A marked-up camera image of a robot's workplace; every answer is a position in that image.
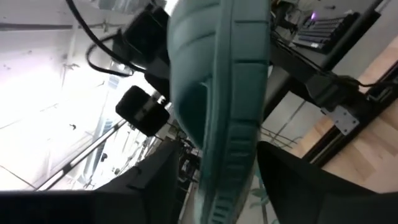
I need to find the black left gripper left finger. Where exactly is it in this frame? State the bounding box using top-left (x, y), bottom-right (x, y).
top-left (88, 138), bottom-right (183, 224)

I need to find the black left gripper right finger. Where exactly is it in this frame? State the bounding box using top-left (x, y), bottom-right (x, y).
top-left (256, 141), bottom-right (384, 224)

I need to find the green rubber slide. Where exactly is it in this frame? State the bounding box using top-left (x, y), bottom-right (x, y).
top-left (167, 0), bottom-right (272, 224)

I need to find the green snake plant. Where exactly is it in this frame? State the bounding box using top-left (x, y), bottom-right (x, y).
top-left (248, 174), bottom-right (280, 224)

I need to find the grey metal bar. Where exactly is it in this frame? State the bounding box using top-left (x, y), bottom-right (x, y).
top-left (34, 119), bottom-right (128, 191)

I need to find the backlit computer keyboard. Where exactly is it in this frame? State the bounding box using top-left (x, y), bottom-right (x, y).
top-left (292, 11), bottom-right (361, 54)

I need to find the black pole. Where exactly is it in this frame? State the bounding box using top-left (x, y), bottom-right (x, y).
top-left (323, 0), bottom-right (385, 68)

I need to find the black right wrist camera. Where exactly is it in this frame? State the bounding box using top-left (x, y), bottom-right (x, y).
top-left (111, 2), bottom-right (170, 78)

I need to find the black aluminium table frame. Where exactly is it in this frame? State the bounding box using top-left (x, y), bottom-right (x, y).
top-left (303, 60), bottom-right (398, 167)

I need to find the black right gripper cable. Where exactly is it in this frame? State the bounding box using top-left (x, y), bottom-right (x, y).
top-left (65, 0), bottom-right (147, 78)

